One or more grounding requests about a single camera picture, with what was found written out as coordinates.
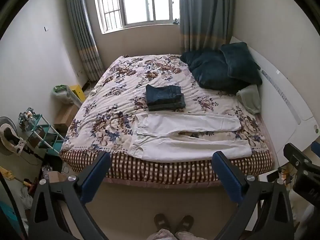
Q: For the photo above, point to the person's right slipper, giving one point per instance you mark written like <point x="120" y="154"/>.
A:
<point x="185" y="223"/>

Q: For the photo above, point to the teal shoe rack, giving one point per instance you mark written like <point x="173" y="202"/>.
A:
<point x="51" y="132"/>

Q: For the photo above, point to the folded light green blanket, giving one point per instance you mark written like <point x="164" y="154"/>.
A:
<point x="250" y="98"/>

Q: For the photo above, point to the white headboard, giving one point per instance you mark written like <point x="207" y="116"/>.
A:
<point x="282" y="100"/>

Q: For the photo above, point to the dark teal pillow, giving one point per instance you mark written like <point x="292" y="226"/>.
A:
<point x="240" y="60"/>
<point x="210" y="72"/>

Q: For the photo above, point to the person's leg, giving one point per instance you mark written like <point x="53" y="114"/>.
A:
<point x="186" y="236"/>
<point x="160" y="235"/>

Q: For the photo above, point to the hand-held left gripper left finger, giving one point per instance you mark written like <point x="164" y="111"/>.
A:
<point x="96" y="177"/>

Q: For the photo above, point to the small grey windowsill object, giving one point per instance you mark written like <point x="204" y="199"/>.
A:
<point x="176" y="21"/>

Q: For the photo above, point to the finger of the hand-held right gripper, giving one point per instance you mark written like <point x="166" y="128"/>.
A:
<point x="297" y="158"/>

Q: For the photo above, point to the yellow box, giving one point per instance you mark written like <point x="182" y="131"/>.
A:
<point x="78" y="92"/>

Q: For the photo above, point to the white pants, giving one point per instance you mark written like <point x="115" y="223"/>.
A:
<point x="187" y="123"/>

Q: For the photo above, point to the brown checked bed sheet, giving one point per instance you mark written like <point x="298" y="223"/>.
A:
<point x="162" y="170"/>

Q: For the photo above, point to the grey standing fan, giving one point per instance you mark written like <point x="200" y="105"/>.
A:
<point x="8" y="135"/>

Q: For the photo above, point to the colourful packaged toy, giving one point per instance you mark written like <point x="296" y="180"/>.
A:
<point x="27" y="118"/>

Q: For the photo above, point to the floral quilt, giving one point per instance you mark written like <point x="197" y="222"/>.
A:
<point x="120" y="85"/>

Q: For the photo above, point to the small cardboard box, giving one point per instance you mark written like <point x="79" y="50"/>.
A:
<point x="57" y="177"/>

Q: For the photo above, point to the person's left leg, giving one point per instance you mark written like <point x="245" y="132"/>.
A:
<point x="160" y="235"/>

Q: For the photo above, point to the grey-blue striped curtain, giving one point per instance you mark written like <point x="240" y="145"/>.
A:
<point x="202" y="17"/>
<point x="80" y="30"/>

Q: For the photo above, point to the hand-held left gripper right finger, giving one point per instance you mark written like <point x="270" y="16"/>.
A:
<point x="226" y="180"/>

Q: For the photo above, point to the person's right leg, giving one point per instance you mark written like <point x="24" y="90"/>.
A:
<point x="186" y="236"/>

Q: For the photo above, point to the folded dark blue jeans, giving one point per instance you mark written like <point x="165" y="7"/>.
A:
<point x="162" y="95"/>

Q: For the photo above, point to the window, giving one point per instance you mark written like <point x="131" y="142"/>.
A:
<point x="140" y="2"/>

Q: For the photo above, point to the yellow broom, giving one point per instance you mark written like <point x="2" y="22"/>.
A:
<point x="8" y="175"/>

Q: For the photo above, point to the translucent plastic bag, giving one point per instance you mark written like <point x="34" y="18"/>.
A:
<point x="61" y="93"/>

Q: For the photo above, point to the brown cardboard box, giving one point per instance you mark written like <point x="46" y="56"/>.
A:
<point x="66" y="117"/>

